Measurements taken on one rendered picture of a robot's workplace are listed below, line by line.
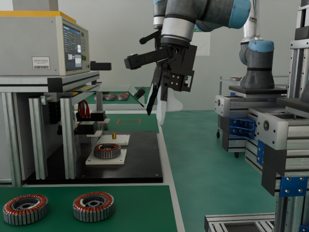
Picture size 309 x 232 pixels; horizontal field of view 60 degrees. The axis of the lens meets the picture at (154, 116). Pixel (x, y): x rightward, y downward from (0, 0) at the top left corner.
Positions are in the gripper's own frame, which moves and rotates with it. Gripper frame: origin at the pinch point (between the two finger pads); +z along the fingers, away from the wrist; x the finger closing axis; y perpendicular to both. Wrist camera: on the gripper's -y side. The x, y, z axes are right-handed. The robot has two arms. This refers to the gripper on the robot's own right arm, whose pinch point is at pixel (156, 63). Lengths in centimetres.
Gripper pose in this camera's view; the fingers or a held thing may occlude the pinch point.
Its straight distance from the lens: 151.4
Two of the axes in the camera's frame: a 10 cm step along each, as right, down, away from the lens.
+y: 10.0, -0.2, 0.7
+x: -0.7, -2.0, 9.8
